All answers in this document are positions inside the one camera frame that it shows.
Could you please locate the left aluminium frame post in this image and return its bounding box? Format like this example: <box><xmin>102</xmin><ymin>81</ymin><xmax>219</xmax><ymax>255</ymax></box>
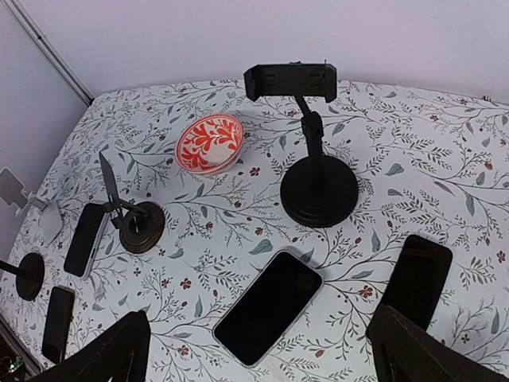
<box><xmin>1</xmin><ymin>0</ymin><xmax>95</xmax><ymax>107</ymax></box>

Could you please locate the black gooseneck stand round base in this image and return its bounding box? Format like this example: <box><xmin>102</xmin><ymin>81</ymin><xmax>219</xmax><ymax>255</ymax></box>
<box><xmin>0</xmin><ymin>252</ymin><xmax>45</xmax><ymax>301</ymax></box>

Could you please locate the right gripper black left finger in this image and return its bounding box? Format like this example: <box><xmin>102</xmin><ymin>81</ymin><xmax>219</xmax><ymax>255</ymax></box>
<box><xmin>31</xmin><ymin>310</ymin><xmax>151</xmax><ymax>381</ymax></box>

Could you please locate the small round base phone stand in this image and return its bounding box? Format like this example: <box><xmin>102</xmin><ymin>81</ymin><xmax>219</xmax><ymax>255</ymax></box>
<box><xmin>99</xmin><ymin>153</ymin><xmax>165</xmax><ymax>255</ymax></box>

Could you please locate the floral patterned tablecloth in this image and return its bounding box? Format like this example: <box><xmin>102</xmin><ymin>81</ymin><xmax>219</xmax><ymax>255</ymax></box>
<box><xmin>1</xmin><ymin>80</ymin><xmax>508</xmax><ymax>381</ymax></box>

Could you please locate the red white patterned bowl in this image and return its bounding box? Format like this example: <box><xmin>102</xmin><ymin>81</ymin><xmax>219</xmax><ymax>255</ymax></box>
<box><xmin>175</xmin><ymin>114</ymin><xmax>244</xmax><ymax>175</ymax></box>

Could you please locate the black phone with white edge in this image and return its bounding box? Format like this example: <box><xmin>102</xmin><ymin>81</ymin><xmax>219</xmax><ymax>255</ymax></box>
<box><xmin>64</xmin><ymin>203</ymin><xmax>108</xmax><ymax>279</ymax></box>

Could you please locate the tall black clamp phone stand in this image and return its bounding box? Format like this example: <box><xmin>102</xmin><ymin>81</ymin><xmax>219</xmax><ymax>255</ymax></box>
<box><xmin>243</xmin><ymin>62</ymin><xmax>359</xmax><ymax>228</ymax></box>

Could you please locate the black phone silver edge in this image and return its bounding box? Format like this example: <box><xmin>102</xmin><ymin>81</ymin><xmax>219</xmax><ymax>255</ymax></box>
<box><xmin>212</xmin><ymin>251</ymin><xmax>324</xmax><ymax>367</ymax></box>

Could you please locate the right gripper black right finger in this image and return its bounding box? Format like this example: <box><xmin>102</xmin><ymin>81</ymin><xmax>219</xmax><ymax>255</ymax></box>
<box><xmin>368</xmin><ymin>305</ymin><xmax>508</xmax><ymax>381</ymax></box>

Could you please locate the white flat phone stand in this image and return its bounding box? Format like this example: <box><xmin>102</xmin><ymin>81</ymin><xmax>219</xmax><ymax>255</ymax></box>
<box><xmin>1</xmin><ymin>167</ymin><xmax>64</xmax><ymax>244</ymax></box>

